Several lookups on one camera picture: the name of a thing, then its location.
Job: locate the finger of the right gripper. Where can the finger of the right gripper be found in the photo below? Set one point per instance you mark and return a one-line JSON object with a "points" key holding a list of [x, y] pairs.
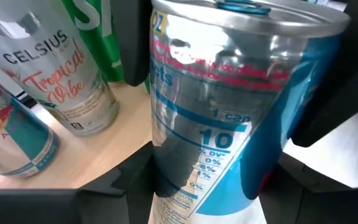
{"points": [[346, 77], [132, 40]]}

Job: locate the blue silver Red Bull can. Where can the blue silver Red Bull can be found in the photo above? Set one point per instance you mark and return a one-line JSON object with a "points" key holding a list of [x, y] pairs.
{"points": [[17, 140], [213, 109]]}

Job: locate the white Celsius tropical print can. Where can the white Celsius tropical print can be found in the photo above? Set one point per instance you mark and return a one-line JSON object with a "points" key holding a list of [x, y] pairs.
{"points": [[51, 71]]}

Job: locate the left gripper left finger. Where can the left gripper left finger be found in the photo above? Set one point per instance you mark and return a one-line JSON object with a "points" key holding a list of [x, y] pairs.
{"points": [[57, 205]]}

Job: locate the green soda can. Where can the green soda can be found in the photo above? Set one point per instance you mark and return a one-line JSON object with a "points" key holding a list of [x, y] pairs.
{"points": [[98, 37]]}

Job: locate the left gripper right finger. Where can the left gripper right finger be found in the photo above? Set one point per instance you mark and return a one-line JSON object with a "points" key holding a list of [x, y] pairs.
{"points": [[322, 205]]}

